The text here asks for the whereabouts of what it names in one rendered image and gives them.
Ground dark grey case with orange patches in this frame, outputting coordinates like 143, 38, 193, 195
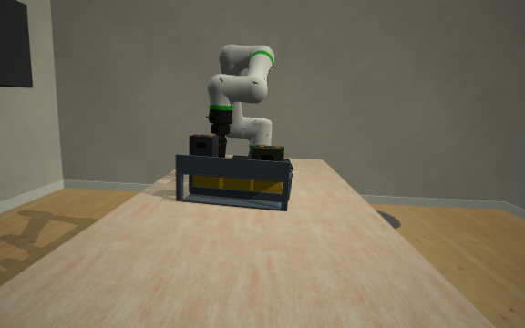
190, 134, 219, 157

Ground yellow open-front bin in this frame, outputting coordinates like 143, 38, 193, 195
192, 175, 223, 189
253, 180, 283, 193
223, 178, 253, 191

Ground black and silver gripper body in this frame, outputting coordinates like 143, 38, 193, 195
211, 124, 230, 147

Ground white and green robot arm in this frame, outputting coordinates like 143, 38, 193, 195
206, 45, 274, 159

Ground dark green case with orange latches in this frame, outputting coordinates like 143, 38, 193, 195
252, 145, 284, 162

